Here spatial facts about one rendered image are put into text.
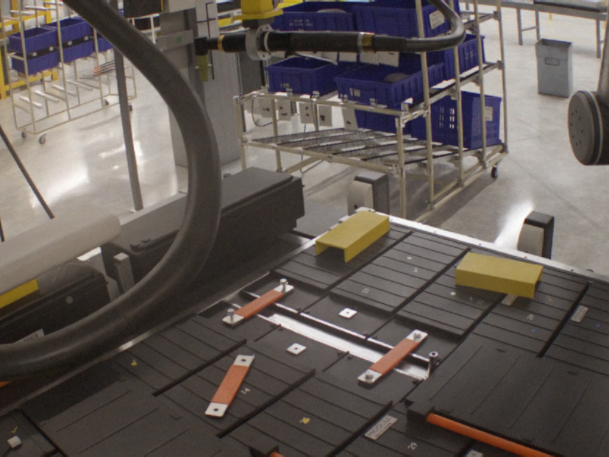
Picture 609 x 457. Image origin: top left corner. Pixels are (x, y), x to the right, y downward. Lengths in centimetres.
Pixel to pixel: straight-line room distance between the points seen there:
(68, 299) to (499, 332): 71
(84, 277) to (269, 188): 45
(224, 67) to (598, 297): 406
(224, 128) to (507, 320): 405
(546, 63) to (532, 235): 575
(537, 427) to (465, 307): 35
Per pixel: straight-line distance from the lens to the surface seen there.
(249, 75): 574
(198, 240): 52
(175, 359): 105
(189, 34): 377
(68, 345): 48
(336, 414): 90
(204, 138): 59
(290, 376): 98
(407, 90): 352
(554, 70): 710
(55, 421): 96
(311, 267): 126
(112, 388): 100
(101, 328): 48
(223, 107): 492
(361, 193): 162
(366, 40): 132
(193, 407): 94
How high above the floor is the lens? 159
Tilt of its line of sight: 24 degrees down
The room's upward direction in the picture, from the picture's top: 6 degrees counter-clockwise
